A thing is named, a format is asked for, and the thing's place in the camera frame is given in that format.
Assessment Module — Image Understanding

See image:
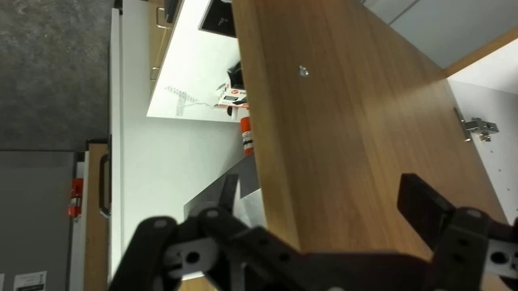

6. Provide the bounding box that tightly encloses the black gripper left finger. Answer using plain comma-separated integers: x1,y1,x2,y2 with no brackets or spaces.
106,206,304,291

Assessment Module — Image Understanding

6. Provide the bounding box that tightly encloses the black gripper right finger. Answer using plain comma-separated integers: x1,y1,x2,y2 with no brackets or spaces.
396,172,518,291

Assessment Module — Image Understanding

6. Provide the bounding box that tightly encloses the wooden cabinet door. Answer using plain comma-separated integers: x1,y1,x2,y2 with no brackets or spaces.
229,0,509,256

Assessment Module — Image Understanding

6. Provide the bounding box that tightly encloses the metal cabinet hinge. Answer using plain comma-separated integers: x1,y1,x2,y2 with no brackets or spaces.
451,106,500,145

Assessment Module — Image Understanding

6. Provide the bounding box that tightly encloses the wooden tall cabinet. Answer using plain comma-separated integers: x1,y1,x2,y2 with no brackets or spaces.
80,141,113,291

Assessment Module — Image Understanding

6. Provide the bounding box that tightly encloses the gray door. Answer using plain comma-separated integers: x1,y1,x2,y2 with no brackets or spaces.
0,149,77,291

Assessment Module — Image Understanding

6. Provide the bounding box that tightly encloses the gray range hood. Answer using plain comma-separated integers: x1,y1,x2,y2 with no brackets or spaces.
181,156,266,230

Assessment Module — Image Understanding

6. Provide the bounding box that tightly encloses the white refrigerator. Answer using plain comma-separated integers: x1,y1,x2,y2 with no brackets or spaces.
108,7,262,284

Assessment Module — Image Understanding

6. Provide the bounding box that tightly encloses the red orange bottle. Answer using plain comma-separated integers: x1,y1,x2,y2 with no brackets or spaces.
237,104,255,159

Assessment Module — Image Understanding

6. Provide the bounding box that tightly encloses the red fire extinguisher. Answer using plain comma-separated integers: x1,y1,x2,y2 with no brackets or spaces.
66,177,85,222

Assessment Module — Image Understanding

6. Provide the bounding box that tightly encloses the white paper sign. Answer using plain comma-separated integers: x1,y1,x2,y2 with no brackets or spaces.
11,271,48,291

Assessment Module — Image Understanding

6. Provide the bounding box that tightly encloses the black cooktop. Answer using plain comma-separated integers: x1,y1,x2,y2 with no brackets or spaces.
197,0,239,40

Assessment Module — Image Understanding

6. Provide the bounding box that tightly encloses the wooden wall cabinet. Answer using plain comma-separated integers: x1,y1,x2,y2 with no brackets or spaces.
357,0,518,229

